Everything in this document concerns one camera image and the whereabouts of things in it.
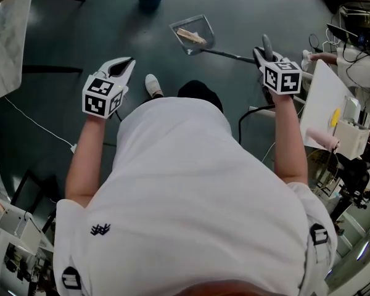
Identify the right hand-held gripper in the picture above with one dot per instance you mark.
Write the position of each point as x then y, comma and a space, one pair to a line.
283, 79

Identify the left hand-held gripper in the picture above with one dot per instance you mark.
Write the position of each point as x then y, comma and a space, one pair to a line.
98, 96

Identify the person's left forearm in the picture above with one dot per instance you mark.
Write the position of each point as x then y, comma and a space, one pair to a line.
86, 153

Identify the person's right forearm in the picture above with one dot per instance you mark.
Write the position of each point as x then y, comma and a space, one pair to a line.
290, 134

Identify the person's white shoe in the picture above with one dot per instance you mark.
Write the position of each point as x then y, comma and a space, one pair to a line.
152, 83

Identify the white desk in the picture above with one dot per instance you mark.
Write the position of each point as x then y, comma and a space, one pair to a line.
322, 97

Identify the wooden scrap piece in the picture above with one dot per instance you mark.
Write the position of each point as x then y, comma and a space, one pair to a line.
191, 36

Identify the person's black trousers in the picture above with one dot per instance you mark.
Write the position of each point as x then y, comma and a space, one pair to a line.
200, 92

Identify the black laptop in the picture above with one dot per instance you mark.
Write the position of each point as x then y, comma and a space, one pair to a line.
342, 31

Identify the yellow flat object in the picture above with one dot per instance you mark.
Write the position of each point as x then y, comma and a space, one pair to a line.
335, 117

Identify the pink bottle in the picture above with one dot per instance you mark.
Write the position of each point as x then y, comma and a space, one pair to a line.
322, 138

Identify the white box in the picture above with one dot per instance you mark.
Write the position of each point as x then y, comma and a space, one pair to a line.
353, 134

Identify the white marble-look table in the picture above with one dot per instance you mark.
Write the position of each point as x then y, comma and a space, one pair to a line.
6, 42

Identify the badminton racket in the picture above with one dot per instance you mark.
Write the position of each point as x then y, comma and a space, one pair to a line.
323, 171

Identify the person's white t-shirt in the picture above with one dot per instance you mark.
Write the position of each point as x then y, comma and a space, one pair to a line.
188, 196

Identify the black office chair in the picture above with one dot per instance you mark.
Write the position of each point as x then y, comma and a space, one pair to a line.
356, 177

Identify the white shelf unit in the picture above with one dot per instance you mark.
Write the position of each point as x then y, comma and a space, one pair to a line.
15, 227

